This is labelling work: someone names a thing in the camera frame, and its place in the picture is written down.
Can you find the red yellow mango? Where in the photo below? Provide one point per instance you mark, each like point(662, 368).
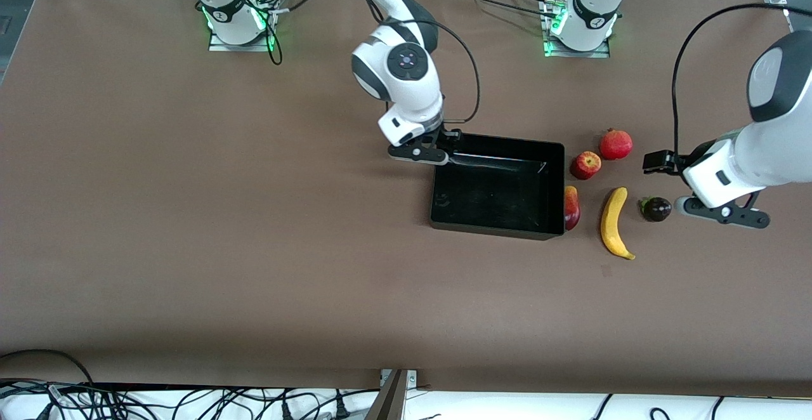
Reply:
point(573, 210)

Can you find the yellow banana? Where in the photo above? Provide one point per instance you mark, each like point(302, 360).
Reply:
point(612, 229)

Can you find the dark purple eggplant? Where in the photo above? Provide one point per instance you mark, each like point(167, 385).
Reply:
point(658, 209)

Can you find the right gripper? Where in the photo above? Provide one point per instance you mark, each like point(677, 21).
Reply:
point(450, 136)

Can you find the silver corner bracket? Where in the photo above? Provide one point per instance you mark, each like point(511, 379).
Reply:
point(411, 377)

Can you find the red apple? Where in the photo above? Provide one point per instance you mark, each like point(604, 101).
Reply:
point(585, 166)

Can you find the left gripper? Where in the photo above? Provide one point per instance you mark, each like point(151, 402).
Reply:
point(676, 161)

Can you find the grey angled metal post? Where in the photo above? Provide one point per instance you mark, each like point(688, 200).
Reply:
point(388, 404)

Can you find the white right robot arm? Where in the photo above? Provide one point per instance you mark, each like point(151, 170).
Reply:
point(406, 84)

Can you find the red pomegranate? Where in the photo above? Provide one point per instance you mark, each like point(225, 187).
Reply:
point(616, 145)

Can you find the silver aluminium frame corner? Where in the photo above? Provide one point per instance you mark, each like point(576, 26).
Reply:
point(779, 1)

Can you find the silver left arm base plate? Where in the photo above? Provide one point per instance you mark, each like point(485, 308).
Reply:
point(596, 54)

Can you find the black rectangular plastic box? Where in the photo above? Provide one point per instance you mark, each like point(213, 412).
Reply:
point(501, 207)

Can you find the brown table cover sheet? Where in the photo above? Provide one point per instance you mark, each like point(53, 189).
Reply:
point(317, 293)

